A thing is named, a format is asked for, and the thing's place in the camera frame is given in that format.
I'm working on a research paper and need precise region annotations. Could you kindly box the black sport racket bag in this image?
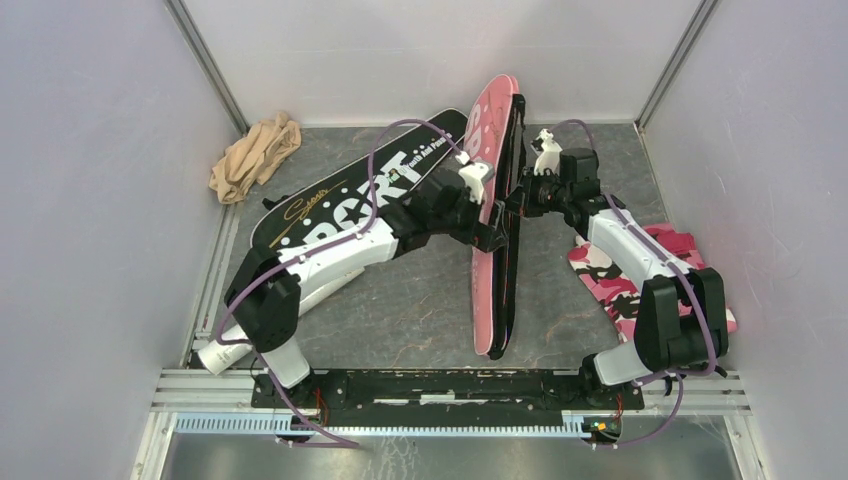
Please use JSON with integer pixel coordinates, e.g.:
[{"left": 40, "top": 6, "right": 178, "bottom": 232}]
[{"left": 250, "top": 109, "right": 467, "bottom": 250}]

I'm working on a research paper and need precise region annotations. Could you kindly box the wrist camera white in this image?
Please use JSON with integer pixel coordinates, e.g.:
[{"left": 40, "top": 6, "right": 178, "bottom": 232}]
[
  {"left": 454, "top": 151, "right": 495, "bottom": 205},
  {"left": 531, "top": 129, "right": 563, "bottom": 176}
]

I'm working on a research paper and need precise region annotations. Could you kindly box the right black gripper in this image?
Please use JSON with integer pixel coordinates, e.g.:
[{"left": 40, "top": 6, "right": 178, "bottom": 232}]
[{"left": 502, "top": 166, "right": 572, "bottom": 218}]

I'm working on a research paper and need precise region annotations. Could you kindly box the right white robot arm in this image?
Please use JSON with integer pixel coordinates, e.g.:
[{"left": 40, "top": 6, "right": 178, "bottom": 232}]
[{"left": 507, "top": 148, "right": 729, "bottom": 408}]

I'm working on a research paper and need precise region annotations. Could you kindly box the beige crumpled cloth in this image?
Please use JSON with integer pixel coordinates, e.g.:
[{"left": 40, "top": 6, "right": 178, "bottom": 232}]
[{"left": 208, "top": 111, "right": 302, "bottom": 205}]

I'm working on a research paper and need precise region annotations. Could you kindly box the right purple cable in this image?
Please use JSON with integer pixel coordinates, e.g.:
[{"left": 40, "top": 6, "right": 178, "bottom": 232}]
[{"left": 549, "top": 119, "right": 720, "bottom": 450}]

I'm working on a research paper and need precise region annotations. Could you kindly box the purple cable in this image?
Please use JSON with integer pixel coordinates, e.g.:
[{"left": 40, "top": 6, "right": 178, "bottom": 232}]
[
  {"left": 213, "top": 119, "right": 468, "bottom": 450},
  {"left": 549, "top": 119, "right": 720, "bottom": 450}
]

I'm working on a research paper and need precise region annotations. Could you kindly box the pink sport racket bag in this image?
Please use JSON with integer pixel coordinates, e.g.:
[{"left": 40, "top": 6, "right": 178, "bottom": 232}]
[{"left": 464, "top": 74, "right": 526, "bottom": 360}]

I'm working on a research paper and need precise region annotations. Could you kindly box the pink camouflage cloth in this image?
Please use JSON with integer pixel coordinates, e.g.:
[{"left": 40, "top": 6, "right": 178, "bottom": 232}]
[{"left": 567, "top": 223, "right": 707, "bottom": 343}]

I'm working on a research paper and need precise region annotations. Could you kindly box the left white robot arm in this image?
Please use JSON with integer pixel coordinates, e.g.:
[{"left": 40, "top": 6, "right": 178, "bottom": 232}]
[{"left": 226, "top": 178, "right": 508, "bottom": 408}]

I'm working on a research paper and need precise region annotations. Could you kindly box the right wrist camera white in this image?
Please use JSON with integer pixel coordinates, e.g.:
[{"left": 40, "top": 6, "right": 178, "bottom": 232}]
[{"left": 531, "top": 129, "right": 563, "bottom": 176}]

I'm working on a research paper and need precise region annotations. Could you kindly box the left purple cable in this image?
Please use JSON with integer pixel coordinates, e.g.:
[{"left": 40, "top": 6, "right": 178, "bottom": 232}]
[{"left": 213, "top": 119, "right": 468, "bottom": 450}]

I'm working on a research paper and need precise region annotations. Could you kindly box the white shuttlecock tube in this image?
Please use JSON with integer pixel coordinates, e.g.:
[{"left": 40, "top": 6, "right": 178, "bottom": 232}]
[{"left": 197, "top": 268, "right": 364, "bottom": 375}]

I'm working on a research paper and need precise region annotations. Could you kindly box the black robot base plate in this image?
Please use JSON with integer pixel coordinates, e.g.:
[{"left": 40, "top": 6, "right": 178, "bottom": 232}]
[{"left": 287, "top": 369, "right": 645, "bottom": 427}]

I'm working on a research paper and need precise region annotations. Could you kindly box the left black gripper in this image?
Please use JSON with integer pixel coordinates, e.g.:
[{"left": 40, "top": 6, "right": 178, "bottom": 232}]
[{"left": 429, "top": 187, "right": 506, "bottom": 252}]

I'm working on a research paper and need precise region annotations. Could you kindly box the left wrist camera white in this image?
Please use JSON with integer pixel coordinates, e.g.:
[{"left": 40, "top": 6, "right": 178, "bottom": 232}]
[{"left": 454, "top": 151, "right": 495, "bottom": 205}]

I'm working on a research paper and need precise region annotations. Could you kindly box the white slotted cable duct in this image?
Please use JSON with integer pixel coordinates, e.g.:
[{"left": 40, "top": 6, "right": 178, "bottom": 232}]
[{"left": 173, "top": 413, "right": 617, "bottom": 439}]

